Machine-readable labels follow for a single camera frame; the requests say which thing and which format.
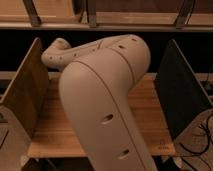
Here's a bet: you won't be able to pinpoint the left wooden divider panel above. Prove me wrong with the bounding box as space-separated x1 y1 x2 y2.
0 38 49 139

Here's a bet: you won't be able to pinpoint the black cables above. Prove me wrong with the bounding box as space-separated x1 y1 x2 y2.
179 113 213 171

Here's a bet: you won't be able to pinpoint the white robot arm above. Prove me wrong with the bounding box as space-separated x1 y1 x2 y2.
42 34 157 171

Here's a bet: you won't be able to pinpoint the wooden divider panel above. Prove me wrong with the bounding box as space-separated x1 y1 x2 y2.
154 39 213 139
0 38 49 139

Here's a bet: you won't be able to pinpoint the upper wooden shelf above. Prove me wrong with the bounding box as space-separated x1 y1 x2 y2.
0 0 213 32

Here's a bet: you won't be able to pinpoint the right wooden divider panel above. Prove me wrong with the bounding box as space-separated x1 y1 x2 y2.
154 39 213 139

